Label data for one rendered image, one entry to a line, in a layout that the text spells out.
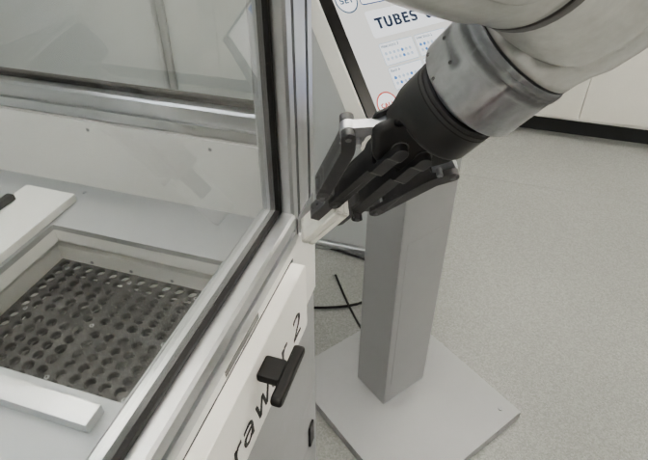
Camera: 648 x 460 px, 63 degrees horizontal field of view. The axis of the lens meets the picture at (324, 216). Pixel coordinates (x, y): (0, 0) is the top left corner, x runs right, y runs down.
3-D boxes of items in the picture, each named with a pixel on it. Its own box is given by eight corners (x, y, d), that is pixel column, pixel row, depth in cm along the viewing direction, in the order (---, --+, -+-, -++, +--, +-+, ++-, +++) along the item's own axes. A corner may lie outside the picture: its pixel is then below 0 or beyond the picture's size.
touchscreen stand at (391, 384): (518, 418, 151) (649, 72, 90) (402, 515, 129) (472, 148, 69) (398, 312, 183) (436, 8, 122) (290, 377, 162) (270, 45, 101)
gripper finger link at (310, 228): (343, 213, 51) (337, 211, 51) (307, 244, 56) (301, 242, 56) (341, 188, 53) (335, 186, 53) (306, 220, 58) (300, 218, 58)
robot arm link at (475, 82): (463, -30, 36) (408, 32, 40) (491, 64, 32) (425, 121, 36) (549, 24, 41) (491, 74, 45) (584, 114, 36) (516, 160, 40)
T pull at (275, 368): (306, 352, 57) (305, 344, 56) (281, 411, 51) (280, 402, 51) (275, 344, 58) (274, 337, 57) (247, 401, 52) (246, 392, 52)
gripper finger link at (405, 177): (415, 121, 45) (428, 126, 46) (346, 187, 54) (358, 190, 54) (421, 157, 43) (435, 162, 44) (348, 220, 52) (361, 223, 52)
